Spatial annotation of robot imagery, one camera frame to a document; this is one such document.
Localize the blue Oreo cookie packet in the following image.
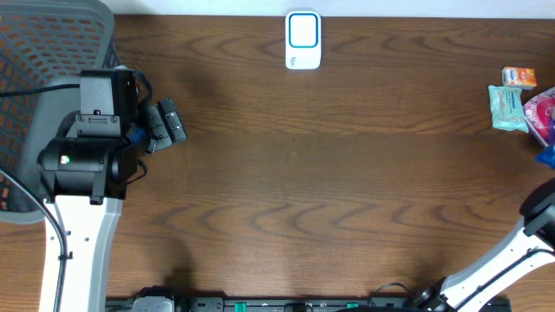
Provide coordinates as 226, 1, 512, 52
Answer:
535, 145, 555, 169

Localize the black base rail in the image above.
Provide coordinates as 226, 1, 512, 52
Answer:
103, 296, 513, 312

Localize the teal wet wipes packet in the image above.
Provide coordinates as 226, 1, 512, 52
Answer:
488, 85, 528, 133

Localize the red purple snack packet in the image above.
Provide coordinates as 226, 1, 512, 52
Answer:
524, 88, 554, 146

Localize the small orange box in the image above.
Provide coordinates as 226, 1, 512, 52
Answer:
501, 67, 537, 90

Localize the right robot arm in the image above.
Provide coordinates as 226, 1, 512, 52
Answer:
411, 179, 554, 312

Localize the left black cable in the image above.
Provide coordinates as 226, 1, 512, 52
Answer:
0, 82, 82, 312

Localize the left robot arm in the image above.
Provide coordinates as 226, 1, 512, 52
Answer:
38, 98, 186, 311

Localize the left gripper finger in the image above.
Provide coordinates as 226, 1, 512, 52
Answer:
146, 106, 172, 152
158, 98, 186, 146

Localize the grey plastic mesh basket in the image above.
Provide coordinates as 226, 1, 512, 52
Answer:
0, 0, 122, 225

